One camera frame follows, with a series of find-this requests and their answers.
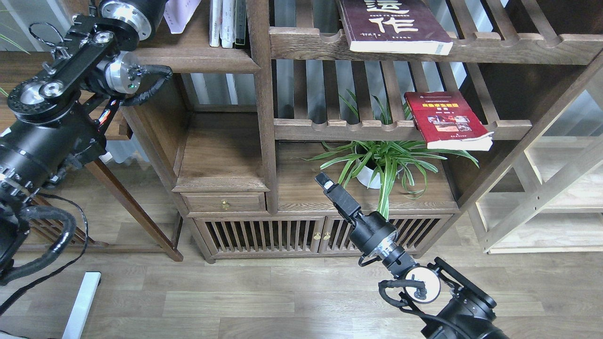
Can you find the white plant pot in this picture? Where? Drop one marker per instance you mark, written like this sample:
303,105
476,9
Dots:
371,170

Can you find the white paperback book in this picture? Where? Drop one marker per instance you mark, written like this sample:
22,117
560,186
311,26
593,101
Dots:
178,13

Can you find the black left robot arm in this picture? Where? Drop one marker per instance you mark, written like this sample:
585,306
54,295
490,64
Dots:
63,113

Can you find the red paperback book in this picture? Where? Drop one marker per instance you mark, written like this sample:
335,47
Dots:
447,122

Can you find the white metal table leg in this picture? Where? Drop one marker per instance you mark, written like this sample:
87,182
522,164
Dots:
82,305

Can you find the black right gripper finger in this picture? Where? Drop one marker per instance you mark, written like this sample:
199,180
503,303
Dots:
325,181

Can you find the dark maroon book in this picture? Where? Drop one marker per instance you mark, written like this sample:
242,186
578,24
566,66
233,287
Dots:
397,26

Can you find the left slatted cabinet door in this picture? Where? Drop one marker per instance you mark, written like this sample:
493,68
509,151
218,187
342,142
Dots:
259,237

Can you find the dark upright book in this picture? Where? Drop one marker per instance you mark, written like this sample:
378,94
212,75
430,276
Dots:
240,25

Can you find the right slatted cabinet door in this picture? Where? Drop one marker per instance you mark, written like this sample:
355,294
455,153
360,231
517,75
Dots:
416,234

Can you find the white upright book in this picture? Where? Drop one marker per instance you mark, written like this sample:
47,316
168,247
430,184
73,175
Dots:
227,24
215,13

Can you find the dark wooden side shelf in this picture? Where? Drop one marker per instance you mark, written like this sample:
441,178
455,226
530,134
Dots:
15,65

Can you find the white upright book middle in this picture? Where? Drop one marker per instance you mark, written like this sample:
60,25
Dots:
227,24

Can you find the white upright book left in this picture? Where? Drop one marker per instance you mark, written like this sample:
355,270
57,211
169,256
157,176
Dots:
215,13

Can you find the green spider plant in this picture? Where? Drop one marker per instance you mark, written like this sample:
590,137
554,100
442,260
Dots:
412,157

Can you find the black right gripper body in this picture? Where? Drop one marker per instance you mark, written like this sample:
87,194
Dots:
372,234

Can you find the light wooden rack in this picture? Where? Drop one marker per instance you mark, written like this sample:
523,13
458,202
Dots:
551,198

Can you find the slatted cabinet door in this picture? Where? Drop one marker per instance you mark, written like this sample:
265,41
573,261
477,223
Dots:
416,234
259,237

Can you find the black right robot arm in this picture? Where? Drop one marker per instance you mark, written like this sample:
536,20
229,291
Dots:
451,306

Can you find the dark wooden bookshelf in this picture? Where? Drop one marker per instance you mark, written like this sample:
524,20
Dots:
242,120

